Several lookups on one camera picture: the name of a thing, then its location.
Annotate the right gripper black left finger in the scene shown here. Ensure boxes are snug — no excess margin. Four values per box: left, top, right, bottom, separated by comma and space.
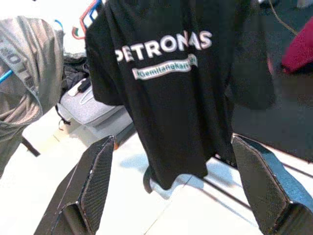
33, 135, 115, 235

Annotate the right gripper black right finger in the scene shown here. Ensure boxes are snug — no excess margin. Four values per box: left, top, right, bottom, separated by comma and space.
230, 134, 313, 235

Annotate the blue plastic hanger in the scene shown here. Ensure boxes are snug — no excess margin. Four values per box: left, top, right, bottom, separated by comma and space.
0, 19, 65, 84

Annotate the red plastic hanger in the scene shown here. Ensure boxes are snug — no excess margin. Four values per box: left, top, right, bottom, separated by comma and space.
72, 0, 102, 40

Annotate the grey hard suitcase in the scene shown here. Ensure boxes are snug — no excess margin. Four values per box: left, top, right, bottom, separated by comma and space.
56, 82, 134, 128

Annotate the small black device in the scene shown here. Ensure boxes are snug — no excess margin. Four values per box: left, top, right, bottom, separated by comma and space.
77, 78, 91, 93

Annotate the black Petronas print t-shirt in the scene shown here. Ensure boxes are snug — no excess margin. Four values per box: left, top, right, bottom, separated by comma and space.
84, 0, 277, 190

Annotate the black clothes pile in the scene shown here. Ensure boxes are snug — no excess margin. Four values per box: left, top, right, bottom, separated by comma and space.
62, 55, 90, 90

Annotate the grey garment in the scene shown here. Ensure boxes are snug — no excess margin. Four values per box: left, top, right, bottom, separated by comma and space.
0, 15, 65, 177

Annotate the red garment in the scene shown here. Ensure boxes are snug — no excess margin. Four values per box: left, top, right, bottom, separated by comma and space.
281, 23, 313, 74

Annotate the yellow cord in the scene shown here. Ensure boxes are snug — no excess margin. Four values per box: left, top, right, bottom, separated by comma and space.
268, 0, 299, 35

